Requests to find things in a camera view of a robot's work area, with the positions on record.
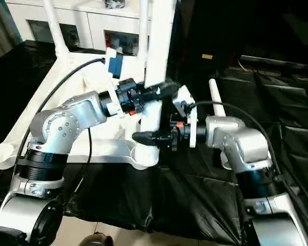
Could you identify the white plastic table leg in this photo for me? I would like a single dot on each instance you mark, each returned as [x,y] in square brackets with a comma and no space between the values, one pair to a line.
[55,30]
[216,97]
[143,30]
[160,38]

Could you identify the white plastic table top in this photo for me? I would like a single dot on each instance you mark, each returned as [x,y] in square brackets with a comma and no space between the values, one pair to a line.
[74,143]

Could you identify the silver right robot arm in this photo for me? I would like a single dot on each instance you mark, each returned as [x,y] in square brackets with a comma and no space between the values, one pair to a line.
[246,143]

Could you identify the small tan label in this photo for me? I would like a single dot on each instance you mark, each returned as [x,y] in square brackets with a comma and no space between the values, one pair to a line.
[206,56]

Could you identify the small white jar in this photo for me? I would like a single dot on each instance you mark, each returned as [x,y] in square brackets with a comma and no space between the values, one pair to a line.
[119,48]

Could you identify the red bottle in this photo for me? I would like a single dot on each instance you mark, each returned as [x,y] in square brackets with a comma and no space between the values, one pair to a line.
[107,41]

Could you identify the black mat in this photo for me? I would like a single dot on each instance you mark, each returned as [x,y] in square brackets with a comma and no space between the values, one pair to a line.
[156,200]

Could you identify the white cabinet with glass doors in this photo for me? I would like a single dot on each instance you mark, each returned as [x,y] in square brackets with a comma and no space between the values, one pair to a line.
[92,20]

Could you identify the grey black toy figure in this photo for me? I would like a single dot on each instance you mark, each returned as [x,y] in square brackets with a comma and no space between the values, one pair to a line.
[115,3]

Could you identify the black flat board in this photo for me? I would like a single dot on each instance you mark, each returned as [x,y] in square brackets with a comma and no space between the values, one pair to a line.
[277,61]

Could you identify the grey brown curtain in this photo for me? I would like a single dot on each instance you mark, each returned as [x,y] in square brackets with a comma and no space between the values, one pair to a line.
[1,28]

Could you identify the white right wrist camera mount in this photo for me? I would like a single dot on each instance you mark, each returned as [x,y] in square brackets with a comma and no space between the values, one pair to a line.
[190,102]

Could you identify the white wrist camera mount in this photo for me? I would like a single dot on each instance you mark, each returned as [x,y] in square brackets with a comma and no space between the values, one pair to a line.
[113,77]
[190,102]

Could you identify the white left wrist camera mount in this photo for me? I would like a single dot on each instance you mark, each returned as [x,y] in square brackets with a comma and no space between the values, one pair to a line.
[113,77]

